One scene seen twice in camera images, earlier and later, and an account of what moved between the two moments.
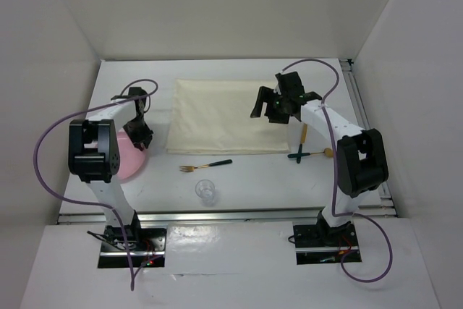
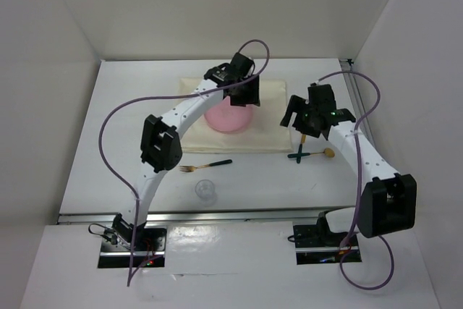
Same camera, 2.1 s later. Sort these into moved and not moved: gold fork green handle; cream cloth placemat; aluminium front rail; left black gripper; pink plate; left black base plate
Moved: left black gripper; pink plate
Not moved: aluminium front rail; left black base plate; cream cloth placemat; gold fork green handle
